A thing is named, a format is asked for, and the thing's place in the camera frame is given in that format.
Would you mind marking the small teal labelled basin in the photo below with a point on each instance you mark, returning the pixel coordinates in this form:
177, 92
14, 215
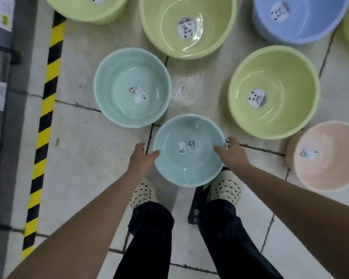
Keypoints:
189, 168

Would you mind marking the person's right forearm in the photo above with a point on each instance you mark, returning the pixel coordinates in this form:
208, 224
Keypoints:
302, 223

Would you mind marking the person's left cream clog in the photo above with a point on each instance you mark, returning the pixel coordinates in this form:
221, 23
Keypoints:
142, 194

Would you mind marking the person's right cream clog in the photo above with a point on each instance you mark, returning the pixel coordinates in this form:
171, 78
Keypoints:
225, 187

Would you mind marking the peach labelled basin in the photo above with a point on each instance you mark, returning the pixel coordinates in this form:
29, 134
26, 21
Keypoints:
331, 171

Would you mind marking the dark pinstriped trousers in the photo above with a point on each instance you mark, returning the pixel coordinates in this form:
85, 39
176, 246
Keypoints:
151, 244

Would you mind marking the person's cream clog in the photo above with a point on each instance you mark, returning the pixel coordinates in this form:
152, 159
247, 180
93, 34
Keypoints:
225, 187
142, 194

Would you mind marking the medium teal labelled basin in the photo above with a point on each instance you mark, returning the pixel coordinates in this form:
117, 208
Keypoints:
125, 72

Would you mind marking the person's left forearm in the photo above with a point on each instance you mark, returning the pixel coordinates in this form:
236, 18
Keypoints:
75, 238

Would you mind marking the person's right hand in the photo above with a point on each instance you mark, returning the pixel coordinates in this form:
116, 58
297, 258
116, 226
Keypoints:
234, 159

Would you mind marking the dark grey store shelf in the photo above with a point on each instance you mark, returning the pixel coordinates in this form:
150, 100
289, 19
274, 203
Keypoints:
0, 127

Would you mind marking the blue panda-sticker basin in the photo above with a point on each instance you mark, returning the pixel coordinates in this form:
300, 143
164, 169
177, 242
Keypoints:
308, 20

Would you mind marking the person's left hand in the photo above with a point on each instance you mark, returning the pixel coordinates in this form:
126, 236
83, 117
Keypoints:
141, 164

